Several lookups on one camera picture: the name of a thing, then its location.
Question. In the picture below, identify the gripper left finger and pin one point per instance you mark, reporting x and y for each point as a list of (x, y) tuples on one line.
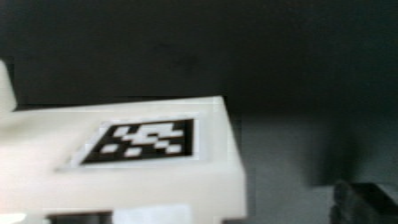
[(80, 218)]

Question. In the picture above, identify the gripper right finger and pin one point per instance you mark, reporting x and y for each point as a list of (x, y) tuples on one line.
[(364, 203)]

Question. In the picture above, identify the white drawer tray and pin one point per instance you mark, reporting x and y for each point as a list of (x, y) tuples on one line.
[(137, 158)]

